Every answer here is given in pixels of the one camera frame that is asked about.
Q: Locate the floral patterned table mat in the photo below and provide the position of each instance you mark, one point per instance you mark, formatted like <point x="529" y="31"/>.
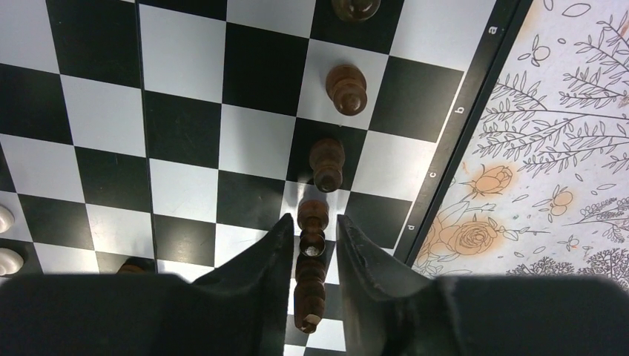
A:
<point x="542" y="188"/>

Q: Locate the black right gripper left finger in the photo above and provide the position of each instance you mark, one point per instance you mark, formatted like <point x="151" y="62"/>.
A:
<point x="247" y="310"/>

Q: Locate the brown chess pawn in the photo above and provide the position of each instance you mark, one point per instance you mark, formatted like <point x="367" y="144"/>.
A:
<point x="355" y="10"/>

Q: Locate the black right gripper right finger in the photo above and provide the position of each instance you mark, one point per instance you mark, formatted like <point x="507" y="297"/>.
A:
<point x="388" y="309"/>

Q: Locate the black white chess board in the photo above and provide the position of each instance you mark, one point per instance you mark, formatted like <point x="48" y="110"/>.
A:
<point x="176" y="133"/>

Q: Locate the brown chess piece on board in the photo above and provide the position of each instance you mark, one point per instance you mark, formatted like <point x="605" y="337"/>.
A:
<point x="312" y="219"/>
<point x="326" y="158"/>
<point x="346" y="87"/>

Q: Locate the row of white chess pieces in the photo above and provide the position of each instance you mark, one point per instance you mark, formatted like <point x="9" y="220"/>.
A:
<point x="12" y="260"/>

